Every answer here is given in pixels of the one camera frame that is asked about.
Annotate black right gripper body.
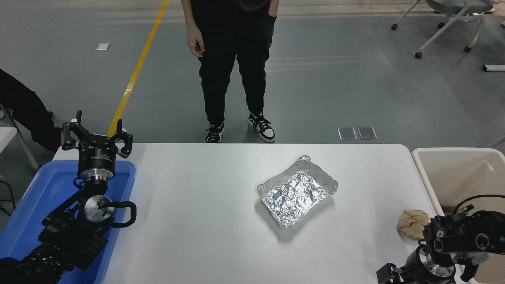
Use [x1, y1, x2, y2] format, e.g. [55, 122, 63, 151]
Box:
[400, 247, 438, 284]

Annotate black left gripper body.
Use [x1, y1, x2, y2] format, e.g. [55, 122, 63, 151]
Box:
[77, 136, 118, 176]

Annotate foil tray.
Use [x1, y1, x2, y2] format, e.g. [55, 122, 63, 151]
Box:
[257, 155, 339, 229]

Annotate person's right hand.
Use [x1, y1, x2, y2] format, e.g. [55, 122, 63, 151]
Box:
[187, 24, 205, 58]

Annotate seated person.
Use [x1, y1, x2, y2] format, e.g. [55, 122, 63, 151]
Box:
[0, 69, 64, 154]

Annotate grey metal chair leg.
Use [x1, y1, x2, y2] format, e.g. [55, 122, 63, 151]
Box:
[0, 105, 40, 171]

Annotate blue plastic tray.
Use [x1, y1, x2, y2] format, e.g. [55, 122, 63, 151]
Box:
[0, 160, 137, 284]

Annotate large pale bin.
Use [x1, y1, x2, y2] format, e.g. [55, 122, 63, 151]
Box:
[411, 148, 505, 284]

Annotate standing person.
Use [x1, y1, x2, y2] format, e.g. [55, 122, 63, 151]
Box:
[181, 0, 280, 144]

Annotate grey wheeled office chair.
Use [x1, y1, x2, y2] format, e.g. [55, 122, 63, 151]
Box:
[391, 0, 496, 59]

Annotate thin black cable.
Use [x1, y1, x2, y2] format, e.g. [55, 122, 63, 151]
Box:
[0, 180, 17, 217]

